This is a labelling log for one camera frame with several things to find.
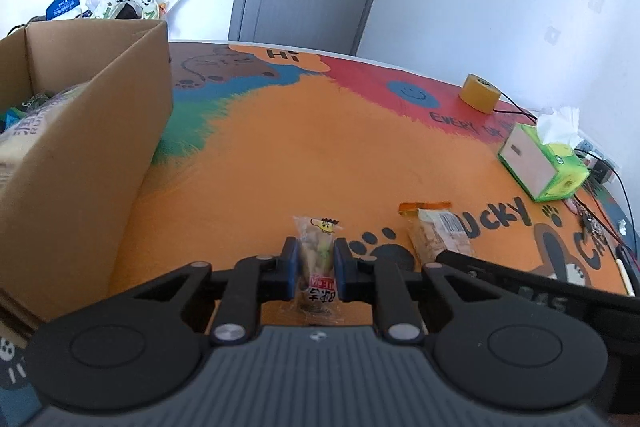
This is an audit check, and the large white snack packet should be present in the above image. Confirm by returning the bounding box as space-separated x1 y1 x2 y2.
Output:
0 83 95 190

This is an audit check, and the brown cardboard box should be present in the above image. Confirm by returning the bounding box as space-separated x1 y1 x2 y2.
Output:
0 20 174 325

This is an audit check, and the green tissue box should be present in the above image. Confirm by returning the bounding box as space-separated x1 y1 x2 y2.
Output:
497 106 591 204

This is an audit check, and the black cable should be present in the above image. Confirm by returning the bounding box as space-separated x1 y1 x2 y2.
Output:
492 89 640 258

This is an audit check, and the white power strip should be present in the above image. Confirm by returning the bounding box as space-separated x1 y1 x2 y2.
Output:
575 139 622 172

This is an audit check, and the red cable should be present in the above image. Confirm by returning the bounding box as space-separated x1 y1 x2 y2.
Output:
582 184 640 280

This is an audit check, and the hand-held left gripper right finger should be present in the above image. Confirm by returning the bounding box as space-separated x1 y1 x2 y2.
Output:
334 237 507 344

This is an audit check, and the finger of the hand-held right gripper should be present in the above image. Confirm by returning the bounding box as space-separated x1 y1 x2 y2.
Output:
433 249 506 289

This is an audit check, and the panda print ring seat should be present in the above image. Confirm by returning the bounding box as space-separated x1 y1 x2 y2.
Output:
91 0 162 22

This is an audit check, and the black charger adapter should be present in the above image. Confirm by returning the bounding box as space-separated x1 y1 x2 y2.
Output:
587 159 617 184

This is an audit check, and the red label snack packet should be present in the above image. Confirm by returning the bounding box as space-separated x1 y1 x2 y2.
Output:
290 214 347 325

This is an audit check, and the yellow tape roll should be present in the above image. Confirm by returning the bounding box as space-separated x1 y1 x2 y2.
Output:
459 73 501 114

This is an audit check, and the blue plastic bag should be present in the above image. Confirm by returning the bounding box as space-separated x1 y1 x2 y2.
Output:
45 0 82 22

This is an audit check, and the white handle knife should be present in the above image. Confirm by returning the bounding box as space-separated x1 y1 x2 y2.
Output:
617 257 634 297

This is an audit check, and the black sheath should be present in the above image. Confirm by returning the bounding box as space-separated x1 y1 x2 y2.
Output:
618 243 640 280

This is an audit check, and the bunch of keys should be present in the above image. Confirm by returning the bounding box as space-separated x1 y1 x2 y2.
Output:
565 197 609 239

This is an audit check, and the dark green snack packet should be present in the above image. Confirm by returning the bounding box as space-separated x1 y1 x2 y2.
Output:
4 93 53 124

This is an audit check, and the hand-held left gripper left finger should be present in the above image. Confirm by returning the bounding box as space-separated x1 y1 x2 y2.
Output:
122 236 302 347

